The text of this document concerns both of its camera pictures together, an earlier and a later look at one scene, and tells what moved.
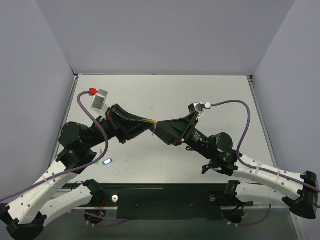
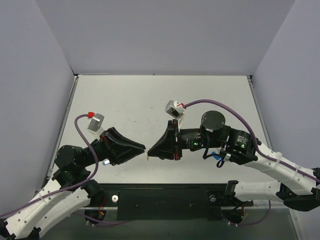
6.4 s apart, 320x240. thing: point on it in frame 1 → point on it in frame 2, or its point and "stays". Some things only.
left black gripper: (116, 123) → (110, 147)
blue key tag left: (107, 161) stays
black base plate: (170, 201) stays
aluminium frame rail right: (250, 80) stays
